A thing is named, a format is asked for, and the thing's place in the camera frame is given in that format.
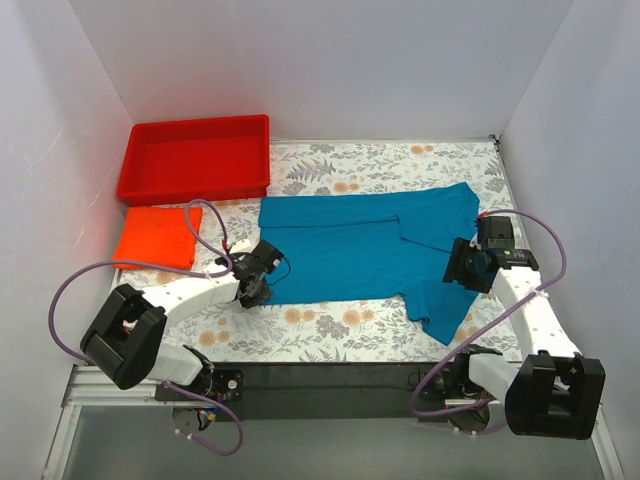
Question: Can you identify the teal t shirt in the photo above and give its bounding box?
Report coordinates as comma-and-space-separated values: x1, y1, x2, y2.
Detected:
258, 183, 480, 345

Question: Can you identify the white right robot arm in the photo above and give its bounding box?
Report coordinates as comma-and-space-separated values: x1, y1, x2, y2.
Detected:
443, 210, 606, 440

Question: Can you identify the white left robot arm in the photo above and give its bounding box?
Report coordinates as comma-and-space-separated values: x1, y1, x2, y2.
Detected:
80, 241, 288, 400

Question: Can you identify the folded orange t shirt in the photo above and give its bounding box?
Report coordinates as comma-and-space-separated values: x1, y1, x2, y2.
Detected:
112, 207, 196, 270

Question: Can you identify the red plastic tray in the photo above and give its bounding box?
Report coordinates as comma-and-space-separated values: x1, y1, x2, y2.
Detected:
116, 114, 271, 206

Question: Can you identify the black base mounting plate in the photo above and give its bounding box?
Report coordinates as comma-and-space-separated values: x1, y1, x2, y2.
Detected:
154, 362, 509, 434

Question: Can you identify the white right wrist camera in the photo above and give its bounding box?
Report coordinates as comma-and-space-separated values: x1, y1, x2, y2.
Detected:
469, 216, 482, 250

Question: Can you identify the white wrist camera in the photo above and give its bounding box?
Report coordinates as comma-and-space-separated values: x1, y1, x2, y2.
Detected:
469, 216, 482, 250
222, 239, 253, 259

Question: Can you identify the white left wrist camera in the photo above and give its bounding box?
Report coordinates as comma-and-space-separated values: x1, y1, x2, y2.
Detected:
222, 239, 253, 259

